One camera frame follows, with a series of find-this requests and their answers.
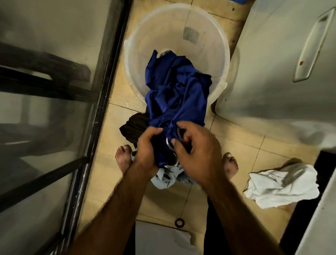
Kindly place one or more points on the person's left hand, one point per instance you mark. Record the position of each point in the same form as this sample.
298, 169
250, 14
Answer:
145, 155

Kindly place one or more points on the person's right hand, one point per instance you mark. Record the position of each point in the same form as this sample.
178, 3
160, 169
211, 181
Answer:
204, 157

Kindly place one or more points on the black eyelet curtain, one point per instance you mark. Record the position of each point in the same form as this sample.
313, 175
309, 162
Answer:
134, 128

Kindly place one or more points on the light blue clothes cloth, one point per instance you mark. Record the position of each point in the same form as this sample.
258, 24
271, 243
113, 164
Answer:
162, 180

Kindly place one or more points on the blue eyelet curtain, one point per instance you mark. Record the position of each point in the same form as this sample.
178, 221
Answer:
178, 89

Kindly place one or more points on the large white clothes cloth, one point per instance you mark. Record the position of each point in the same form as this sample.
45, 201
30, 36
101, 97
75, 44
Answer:
275, 186

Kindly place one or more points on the white washing machine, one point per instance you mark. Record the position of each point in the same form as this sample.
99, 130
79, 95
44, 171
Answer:
262, 78

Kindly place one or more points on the translucent white plastic bucket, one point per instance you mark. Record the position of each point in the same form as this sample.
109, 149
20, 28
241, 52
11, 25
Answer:
157, 26

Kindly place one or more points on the person's right forearm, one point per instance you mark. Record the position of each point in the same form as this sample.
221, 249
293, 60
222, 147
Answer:
236, 218

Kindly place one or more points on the person's left forearm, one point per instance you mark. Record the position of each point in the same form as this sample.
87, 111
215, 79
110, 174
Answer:
113, 215

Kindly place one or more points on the person's left foot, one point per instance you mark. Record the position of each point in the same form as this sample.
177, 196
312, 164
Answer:
123, 160

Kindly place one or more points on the dark wooden furniture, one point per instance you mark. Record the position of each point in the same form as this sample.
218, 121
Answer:
39, 78

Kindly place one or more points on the white appliance with blue base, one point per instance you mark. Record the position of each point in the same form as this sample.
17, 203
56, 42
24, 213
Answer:
237, 1

